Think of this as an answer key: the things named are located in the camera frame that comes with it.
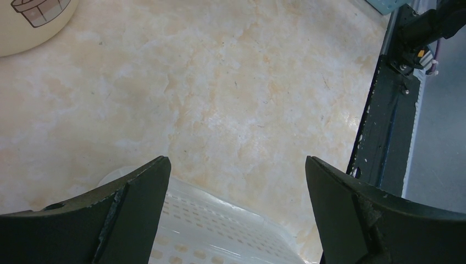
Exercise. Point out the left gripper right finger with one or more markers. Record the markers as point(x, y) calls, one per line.
point(359, 223)

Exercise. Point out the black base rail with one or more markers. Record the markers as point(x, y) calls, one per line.
point(380, 152)

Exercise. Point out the blue plastic basket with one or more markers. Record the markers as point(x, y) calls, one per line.
point(386, 7)

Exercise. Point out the white slotted cable duct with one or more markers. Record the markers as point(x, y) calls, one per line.
point(421, 76)

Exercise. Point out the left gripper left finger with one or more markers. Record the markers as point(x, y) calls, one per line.
point(114, 223)

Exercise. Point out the orange capybara bucket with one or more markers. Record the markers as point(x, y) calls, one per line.
point(27, 24)

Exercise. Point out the white perforated plastic basket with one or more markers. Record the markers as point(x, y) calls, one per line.
point(197, 227)

